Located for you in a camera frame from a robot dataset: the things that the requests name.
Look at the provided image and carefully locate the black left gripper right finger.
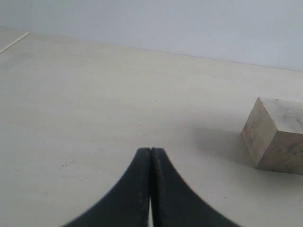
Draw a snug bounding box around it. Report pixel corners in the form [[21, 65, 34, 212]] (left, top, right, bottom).
[[150, 148, 238, 227]]

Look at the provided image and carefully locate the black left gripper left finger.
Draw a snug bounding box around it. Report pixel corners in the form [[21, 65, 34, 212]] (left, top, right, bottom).
[[65, 148, 152, 227]]

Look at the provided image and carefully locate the largest wooden cube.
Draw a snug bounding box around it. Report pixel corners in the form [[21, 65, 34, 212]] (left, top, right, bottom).
[[241, 97, 303, 175]]

